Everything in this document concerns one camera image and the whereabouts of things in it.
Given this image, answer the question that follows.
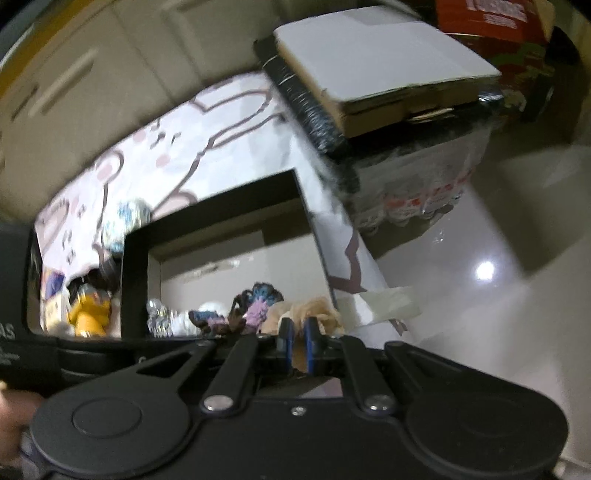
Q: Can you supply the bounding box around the tan plush toy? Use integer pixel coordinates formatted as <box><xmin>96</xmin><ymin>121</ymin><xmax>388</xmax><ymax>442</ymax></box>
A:
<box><xmin>259</xmin><ymin>297</ymin><xmax>345</xmax><ymax>372</ymax></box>

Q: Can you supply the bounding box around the brown blue pink crochet piece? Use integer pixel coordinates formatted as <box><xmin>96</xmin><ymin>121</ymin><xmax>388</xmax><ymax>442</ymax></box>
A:
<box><xmin>188</xmin><ymin>282</ymin><xmax>283</xmax><ymax>336</ymax></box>

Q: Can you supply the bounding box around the blue floral satin pouch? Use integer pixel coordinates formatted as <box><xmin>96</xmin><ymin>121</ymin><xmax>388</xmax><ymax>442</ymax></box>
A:
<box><xmin>100</xmin><ymin>200</ymin><xmax>152</xmax><ymax>254</ymax></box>

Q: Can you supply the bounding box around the colourful card box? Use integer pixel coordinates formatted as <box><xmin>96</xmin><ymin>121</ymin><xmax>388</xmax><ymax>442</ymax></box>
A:
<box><xmin>40</xmin><ymin>269</ymin><xmax>69</xmax><ymax>333</ymax></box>

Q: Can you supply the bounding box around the white tape strip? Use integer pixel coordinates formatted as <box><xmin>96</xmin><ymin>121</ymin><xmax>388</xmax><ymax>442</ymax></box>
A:
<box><xmin>337</xmin><ymin>287</ymin><xmax>421</xmax><ymax>331</ymax></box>

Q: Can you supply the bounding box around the black storage box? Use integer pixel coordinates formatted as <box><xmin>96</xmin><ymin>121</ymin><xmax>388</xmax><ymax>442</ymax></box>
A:
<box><xmin>120</xmin><ymin>170</ymin><xmax>335</xmax><ymax>339</ymax></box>

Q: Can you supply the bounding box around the black foil wrapped bundle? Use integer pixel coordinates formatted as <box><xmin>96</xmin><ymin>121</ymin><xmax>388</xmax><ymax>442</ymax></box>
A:
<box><xmin>253</xmin><ymin>36</ymin><xmax>500</xmax><ymax>196</ymax></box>

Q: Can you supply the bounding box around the cartoon bunny bed sheet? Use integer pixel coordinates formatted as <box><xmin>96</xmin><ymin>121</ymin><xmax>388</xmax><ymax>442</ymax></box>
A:
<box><xmin>34</xmin><ymin>71</ymin><xmax>417</xmax><ymax>342</ymax></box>

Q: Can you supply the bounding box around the white cardboard box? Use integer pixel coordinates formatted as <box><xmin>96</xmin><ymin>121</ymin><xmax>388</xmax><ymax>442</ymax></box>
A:
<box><xmin>273</xmin><ymin>6</ymin><xmax>501</xmax><ymax>138</ymax></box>

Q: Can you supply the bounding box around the beige wardrobe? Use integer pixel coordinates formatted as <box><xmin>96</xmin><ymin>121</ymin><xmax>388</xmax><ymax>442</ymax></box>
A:
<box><xmin>1</xmin><ymin>1</ymin><xmax>287</xmax><ymax>220</ymax></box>

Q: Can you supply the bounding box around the red packaging bag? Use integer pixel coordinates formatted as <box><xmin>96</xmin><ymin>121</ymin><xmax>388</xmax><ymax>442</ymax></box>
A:
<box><xmin>435</xmin><ymin>1</ymin><xmax>554</xmax><ymax>115</ymax></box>

